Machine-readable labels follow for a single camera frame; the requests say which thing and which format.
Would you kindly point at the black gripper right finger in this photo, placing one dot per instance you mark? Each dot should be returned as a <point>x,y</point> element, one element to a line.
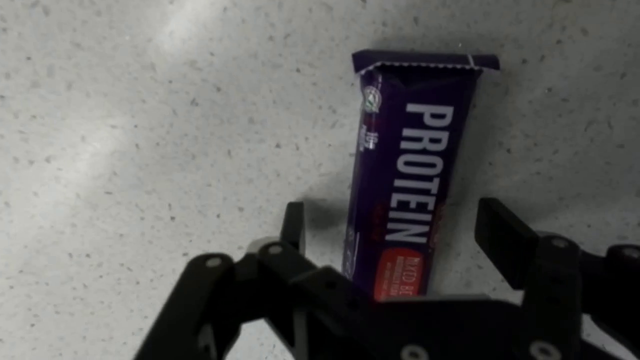
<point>552,266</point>

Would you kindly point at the purple protein bar packet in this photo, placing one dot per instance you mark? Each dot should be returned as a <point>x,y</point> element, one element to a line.
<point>407,166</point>

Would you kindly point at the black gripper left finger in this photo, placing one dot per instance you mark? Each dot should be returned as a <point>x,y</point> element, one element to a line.
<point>267,287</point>

